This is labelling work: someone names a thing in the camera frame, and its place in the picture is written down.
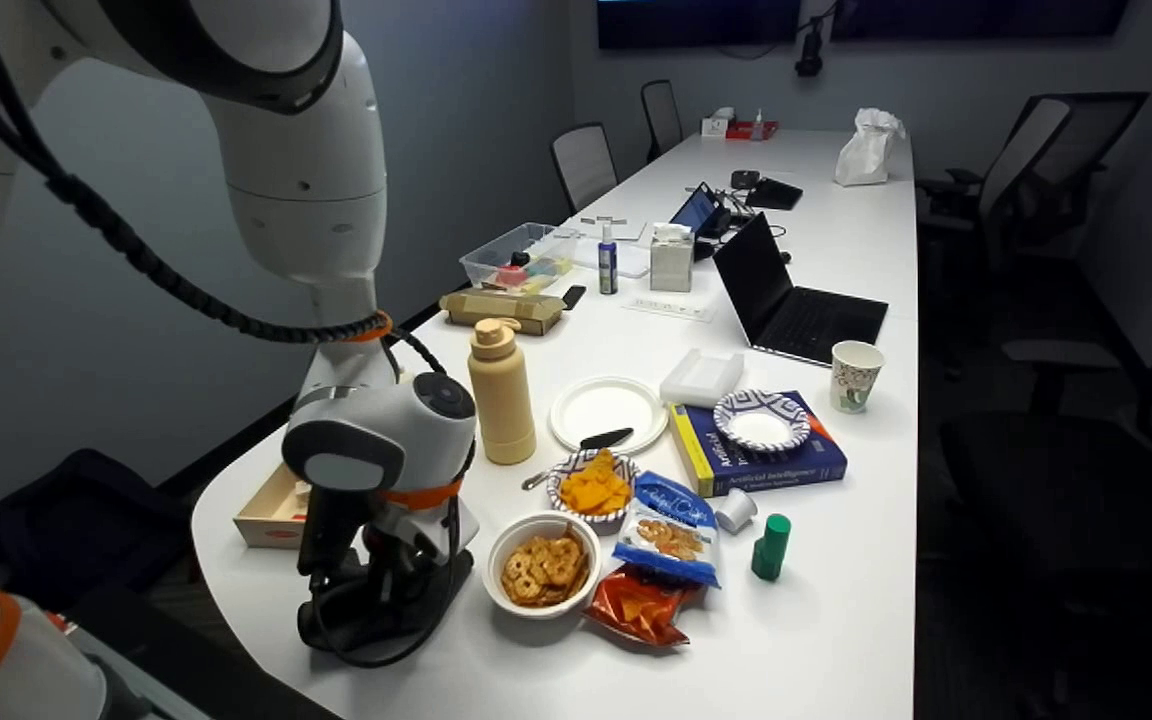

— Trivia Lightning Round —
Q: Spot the black bag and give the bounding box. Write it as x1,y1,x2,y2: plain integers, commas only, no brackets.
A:
0,447,193,610

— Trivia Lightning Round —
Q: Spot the blue screen tablet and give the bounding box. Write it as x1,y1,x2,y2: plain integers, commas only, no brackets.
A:
668,182,736,245

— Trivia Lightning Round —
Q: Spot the white plastic bag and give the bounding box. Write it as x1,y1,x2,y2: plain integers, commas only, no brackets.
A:
831,104,914,188

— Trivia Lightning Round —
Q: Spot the tan water bottle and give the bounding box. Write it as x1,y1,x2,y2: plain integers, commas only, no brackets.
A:
468,317,544,470

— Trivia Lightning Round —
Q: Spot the white paper plate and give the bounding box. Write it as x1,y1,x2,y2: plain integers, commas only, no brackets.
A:
544,375,674,459

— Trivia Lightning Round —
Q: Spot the white bowl of pretzels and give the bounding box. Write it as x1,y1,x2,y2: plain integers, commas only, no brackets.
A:
480,508,605,624

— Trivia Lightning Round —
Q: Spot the black knife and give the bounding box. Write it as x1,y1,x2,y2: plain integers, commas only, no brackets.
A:
575,424,638,454

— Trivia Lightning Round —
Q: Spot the small spray bottle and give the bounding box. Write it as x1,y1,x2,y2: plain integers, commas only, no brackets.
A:
596,224,625,299

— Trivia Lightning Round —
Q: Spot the grey office chair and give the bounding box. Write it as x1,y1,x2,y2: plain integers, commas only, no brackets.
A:
638,77,687,165
549,121,625,217

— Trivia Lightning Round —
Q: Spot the clear plastic bin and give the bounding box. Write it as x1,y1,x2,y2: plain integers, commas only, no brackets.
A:
457,217,584,294

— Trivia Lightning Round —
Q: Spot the white tissue box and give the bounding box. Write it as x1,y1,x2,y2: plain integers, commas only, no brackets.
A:
644,219,702,295

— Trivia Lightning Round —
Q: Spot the paper cup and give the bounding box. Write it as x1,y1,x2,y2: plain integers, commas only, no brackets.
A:
830,337,890,418

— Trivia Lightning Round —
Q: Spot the small bowl of orange chips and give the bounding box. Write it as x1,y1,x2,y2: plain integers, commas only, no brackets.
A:
549,447,639,527

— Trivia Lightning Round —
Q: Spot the white plastic container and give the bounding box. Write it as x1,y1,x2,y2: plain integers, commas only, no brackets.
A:
655,345,747,412

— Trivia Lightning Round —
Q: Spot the blue snack bag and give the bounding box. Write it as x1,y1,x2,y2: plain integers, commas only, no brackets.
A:
609,470,726,593

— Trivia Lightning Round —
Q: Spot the wide wall monitor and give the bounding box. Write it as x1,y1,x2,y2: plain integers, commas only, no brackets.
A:
594,0,809,57

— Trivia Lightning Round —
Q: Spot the wooden tray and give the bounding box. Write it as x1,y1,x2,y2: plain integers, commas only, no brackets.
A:
229,459,318,551

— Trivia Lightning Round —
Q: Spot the small silver wrapper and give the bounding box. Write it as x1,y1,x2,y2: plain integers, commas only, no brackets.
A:
708,484,760,535

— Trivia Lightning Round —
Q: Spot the red box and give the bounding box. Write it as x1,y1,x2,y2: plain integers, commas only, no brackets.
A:
726,116,784,143

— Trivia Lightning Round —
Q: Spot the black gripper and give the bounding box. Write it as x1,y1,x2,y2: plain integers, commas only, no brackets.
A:
374,500,478,615

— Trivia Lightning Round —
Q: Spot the black case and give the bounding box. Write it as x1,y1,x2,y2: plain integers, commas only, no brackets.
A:
744,173,809,213

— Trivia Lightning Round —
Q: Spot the black laptop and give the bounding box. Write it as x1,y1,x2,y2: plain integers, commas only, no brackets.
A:
714,210,891,370

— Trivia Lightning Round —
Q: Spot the orange chip bag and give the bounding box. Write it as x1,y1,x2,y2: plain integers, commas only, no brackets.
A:
579,563,702,655

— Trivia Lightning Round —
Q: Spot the green small bottle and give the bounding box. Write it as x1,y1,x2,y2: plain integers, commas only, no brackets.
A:
747,513,798,585

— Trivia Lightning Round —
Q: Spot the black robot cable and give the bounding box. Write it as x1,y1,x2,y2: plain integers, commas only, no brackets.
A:
0,0,402,348

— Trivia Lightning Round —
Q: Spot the blue patterned paper bowl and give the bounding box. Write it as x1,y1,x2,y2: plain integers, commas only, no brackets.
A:
714,390,818,457

